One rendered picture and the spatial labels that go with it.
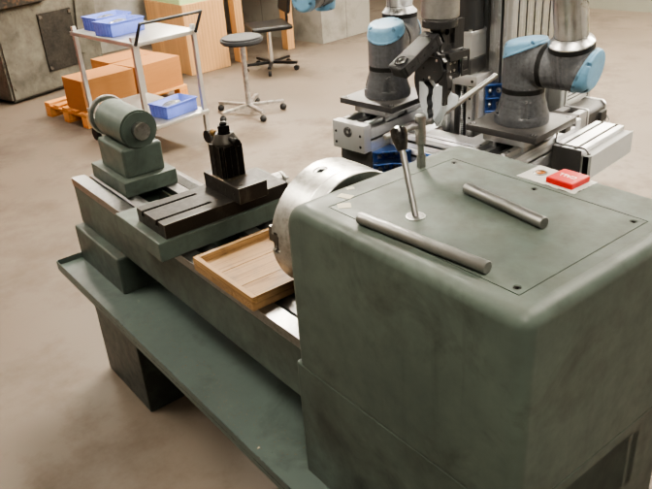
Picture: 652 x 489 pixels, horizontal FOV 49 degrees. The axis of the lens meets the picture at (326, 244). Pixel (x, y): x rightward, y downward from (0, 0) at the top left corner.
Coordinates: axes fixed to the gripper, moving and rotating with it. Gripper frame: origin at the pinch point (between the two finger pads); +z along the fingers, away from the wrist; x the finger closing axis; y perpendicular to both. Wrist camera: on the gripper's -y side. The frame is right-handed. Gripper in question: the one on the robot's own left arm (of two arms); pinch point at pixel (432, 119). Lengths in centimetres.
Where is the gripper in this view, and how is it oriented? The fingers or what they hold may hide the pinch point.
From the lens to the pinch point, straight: 153.4
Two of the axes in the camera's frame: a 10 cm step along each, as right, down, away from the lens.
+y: 7.8, -3.3, 5.3
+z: 0.6, 8.9, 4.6
